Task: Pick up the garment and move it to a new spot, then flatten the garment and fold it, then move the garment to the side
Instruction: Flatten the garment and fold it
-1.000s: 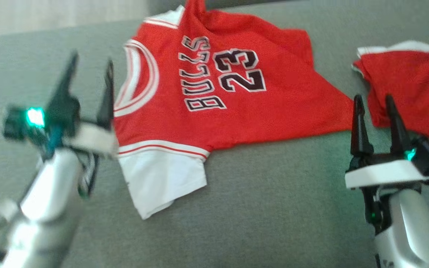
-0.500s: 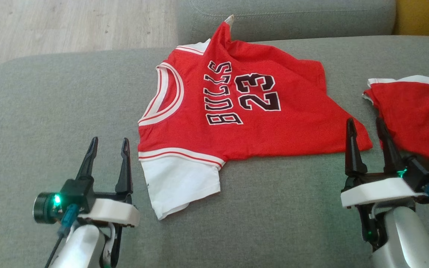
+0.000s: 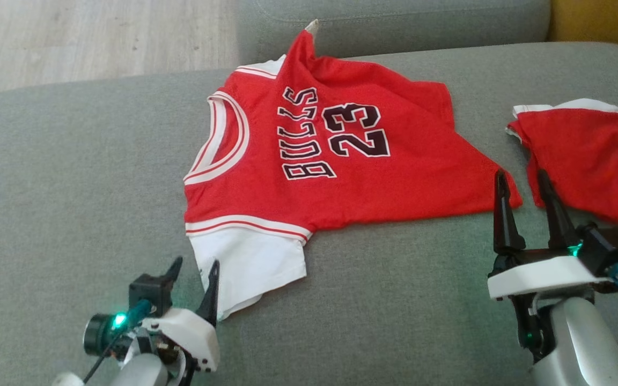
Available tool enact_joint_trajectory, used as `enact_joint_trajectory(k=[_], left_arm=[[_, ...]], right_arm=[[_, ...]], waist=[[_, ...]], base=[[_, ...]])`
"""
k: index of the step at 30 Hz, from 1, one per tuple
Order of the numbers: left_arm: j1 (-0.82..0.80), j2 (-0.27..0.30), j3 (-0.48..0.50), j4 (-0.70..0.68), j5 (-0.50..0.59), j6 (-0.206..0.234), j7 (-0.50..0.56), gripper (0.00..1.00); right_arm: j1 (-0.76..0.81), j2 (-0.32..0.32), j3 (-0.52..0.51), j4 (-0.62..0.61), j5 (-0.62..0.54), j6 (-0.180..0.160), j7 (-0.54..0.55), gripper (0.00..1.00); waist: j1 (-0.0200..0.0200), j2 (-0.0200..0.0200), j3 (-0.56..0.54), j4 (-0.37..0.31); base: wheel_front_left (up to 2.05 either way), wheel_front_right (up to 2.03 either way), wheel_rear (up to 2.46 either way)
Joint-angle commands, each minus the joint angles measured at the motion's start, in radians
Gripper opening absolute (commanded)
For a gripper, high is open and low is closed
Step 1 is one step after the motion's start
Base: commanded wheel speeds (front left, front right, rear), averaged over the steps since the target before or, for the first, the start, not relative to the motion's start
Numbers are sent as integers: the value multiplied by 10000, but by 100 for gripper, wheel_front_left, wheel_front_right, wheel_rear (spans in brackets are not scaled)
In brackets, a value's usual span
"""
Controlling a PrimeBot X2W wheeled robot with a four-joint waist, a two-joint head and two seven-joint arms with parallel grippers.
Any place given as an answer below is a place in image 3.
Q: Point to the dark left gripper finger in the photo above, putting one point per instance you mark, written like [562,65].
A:
[210,297]
[175,268]

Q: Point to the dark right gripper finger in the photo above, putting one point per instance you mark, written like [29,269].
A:
[556,214]
[505,214]

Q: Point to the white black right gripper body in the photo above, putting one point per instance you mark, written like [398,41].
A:
[539,276]

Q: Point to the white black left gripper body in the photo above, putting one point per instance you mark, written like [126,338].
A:
[191,332]

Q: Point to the red shorts with white stripe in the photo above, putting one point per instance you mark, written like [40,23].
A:
[588,155]

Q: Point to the red Bulls 23 jersey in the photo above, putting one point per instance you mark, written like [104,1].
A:
[309,193]

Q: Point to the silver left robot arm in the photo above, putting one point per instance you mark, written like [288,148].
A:
[142,372]

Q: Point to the white tape tag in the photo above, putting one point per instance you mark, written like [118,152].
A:
[67,379]

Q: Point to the grey sofa seat cushion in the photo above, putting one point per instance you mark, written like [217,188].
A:
[395,300]

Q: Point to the yellow cushion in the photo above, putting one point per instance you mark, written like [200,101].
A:
[604,24]

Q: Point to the grey sofa back cushion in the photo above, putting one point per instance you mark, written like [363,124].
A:
[395,27]

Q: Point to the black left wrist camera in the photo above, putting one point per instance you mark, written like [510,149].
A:
[151,292]

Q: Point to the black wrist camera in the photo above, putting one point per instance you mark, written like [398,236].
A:
[151,292]
[609,249]

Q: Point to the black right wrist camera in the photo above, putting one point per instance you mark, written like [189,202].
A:
[609,249]

